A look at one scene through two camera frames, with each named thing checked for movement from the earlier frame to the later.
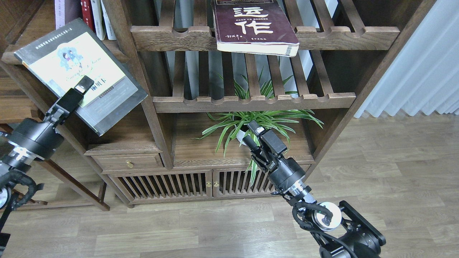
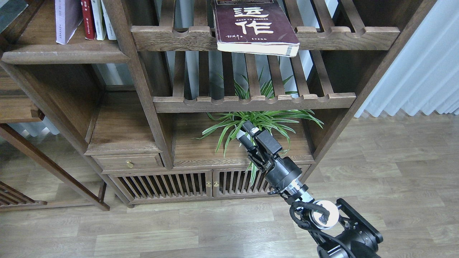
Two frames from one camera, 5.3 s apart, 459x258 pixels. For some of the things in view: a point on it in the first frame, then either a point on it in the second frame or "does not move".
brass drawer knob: (129, 163) does not move
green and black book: (61, 60) -> (11, 9)
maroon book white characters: (254, 27) does not move
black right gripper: (283, 173) does not move
